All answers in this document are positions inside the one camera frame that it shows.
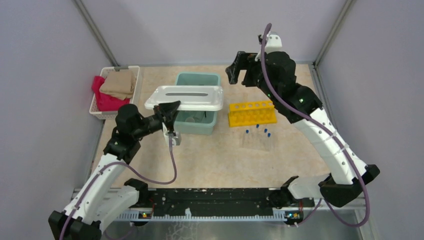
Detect yellow test tube rack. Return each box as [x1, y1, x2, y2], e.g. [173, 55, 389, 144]
[228, 100, 278, 128]

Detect pink cloth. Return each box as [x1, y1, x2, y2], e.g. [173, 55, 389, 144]
[91, 76, 130, 112]

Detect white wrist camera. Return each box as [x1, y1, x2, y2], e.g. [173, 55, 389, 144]
[254, 31, 283, 62]
[162, 123, 182, 147]

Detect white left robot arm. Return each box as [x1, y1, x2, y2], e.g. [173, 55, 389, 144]
[48, 100, 181, 240]

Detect white perforated plastic basket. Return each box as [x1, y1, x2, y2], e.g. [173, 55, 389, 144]
[89, 65, 143, 120]

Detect white plastic tray lid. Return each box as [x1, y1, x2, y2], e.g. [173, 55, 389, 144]
[144, 85, 224, 112]

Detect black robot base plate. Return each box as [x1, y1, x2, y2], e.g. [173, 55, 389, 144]
[131, 187, 315, 218]

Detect small clear glass dish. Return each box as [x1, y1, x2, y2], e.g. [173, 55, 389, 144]
[185, 115, 196, 123]

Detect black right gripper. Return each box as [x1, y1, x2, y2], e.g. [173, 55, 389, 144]
[226, 51, 279, 102]

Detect teal plastic bin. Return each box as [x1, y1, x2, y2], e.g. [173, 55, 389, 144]
[174, 72, 221, 135]

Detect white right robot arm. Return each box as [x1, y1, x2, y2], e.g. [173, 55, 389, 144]
[225, 51, 380, 208]

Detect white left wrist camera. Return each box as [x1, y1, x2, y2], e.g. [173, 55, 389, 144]
[162, 123, 182, 147]

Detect beige cloth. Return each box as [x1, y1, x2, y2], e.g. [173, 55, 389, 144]
[99, 70, 137, 100]

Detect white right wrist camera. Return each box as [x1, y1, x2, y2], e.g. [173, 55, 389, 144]
[254, 31, 283, 62]

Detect clear glass beaker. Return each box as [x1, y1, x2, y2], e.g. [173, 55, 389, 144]
[193, 111, 207, 123]

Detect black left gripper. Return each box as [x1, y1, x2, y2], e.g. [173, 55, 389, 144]
[133, 100, 182, 139]

